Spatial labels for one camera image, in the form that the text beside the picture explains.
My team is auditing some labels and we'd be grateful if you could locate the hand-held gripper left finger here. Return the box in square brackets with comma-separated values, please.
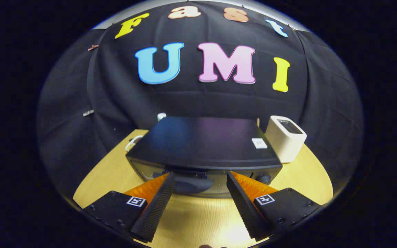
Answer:
[84, 172, 175, 243]

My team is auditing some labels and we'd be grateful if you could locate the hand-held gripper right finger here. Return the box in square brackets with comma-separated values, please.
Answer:
[226, 171, 321, 241]

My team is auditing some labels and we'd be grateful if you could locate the black toaster oven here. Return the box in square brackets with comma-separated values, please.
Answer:
[125, 116, 283, 198]

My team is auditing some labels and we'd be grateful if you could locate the white toaster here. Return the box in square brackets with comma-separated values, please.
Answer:
[265, 115, 307, 164]

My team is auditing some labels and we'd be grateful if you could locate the black backdrop cloth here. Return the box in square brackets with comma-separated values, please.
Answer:
[37, 0, 364, 204]

